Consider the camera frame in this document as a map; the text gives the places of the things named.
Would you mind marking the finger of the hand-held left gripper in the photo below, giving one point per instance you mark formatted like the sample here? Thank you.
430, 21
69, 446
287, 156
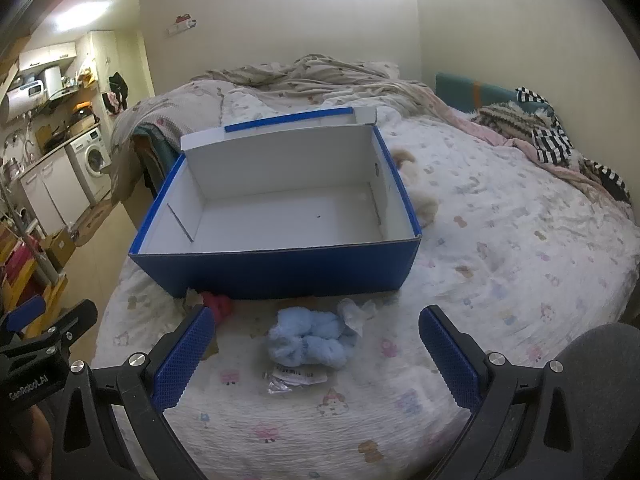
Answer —
70, 321
25, 310

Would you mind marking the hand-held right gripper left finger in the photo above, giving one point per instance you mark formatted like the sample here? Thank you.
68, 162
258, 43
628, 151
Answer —
182, 360

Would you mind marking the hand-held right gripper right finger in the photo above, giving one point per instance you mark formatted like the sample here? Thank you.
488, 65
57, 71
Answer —
450, 360

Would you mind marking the beige printed sock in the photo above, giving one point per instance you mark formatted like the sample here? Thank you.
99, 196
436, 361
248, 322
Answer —
192, 300

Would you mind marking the light blue plush sock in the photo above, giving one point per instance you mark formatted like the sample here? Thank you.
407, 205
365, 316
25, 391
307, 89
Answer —
305, 340

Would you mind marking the cream plush sock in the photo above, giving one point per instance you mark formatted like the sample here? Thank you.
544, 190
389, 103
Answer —
422, 195

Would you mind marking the white cardboard box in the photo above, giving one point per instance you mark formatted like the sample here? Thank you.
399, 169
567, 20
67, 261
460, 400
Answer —
285, 220

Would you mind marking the person's left forearm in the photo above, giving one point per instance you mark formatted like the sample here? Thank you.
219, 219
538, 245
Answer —
22, 440

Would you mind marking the red soft item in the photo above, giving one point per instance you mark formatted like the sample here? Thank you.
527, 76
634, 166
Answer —
220, 305

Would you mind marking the yellow wooden rack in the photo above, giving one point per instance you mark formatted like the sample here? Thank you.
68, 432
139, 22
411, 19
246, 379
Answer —
22, 265

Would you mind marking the white printed quilt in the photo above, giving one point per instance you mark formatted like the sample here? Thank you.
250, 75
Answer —
500, 270

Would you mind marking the clear plastic wrapper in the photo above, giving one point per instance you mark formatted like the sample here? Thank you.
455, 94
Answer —
357, 312

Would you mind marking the crumpled label wrapper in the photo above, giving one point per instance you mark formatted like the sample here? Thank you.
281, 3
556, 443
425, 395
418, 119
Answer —
295, 377

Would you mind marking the white base cabinet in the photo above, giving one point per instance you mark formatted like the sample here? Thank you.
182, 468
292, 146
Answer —
47, 195

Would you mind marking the white washing machine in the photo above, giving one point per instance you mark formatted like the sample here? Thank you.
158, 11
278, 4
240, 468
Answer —
90, 160

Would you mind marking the teal cloth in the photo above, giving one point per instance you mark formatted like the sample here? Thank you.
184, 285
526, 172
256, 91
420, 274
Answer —
157, 152

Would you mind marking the white water heater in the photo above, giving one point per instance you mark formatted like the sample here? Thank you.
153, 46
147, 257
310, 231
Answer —
52, 80

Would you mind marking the pink blanket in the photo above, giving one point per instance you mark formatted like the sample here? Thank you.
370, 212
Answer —
505, 132

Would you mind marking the dark hanging clothes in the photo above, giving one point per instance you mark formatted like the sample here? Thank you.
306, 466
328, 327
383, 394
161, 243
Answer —
117, 91

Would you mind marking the black white striped garment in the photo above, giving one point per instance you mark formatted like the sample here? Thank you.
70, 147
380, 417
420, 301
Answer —
552, 142

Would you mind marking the beige knit garment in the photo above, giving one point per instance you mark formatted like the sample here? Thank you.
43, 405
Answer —
505, 115

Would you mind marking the teal headboard cushion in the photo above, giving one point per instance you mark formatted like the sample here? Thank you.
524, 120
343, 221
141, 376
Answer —
462, 92

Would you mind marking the beige crumpled duvet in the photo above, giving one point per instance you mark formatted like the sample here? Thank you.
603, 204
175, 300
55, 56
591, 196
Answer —
325, 77

